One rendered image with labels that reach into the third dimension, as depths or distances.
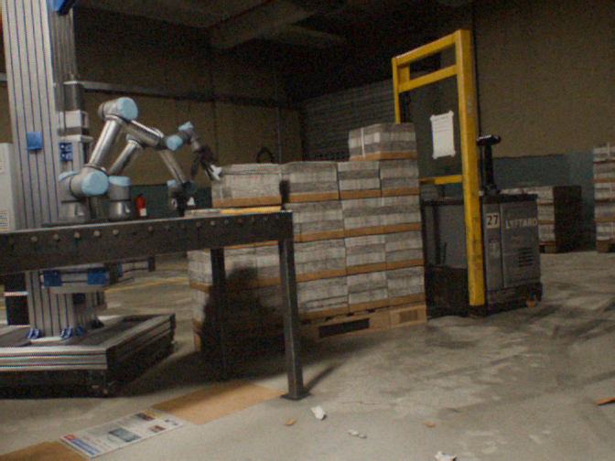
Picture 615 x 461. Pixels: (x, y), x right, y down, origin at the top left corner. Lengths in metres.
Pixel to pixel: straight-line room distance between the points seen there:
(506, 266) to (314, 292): 1.39
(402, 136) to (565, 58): 6.12
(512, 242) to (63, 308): 2.83
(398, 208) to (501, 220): 0.76
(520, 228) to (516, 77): 5.95
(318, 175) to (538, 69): 6.76
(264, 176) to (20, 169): 1.26
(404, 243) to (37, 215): 2.13
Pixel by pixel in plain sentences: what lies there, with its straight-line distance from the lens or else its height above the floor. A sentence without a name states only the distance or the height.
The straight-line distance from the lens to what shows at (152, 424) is 2.50.
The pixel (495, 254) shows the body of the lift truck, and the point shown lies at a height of 0.40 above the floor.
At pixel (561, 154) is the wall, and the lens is 9.62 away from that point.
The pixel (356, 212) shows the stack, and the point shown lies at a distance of 3.62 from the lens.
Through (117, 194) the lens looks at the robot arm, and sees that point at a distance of 3.45.
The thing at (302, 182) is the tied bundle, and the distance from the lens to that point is 3.46.
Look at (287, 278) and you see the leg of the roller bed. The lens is 2.50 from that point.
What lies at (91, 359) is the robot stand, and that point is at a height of 0.18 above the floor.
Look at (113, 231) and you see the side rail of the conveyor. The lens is 2.05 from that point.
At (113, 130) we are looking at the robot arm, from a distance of 3.03.
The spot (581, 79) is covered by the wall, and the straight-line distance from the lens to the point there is 9.60.
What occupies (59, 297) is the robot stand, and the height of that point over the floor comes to 0.43.
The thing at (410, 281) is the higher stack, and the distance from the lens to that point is 3.87.
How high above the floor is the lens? 0.83
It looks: 3 degrees down
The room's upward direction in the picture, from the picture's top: 4 degrees counter-clockwise
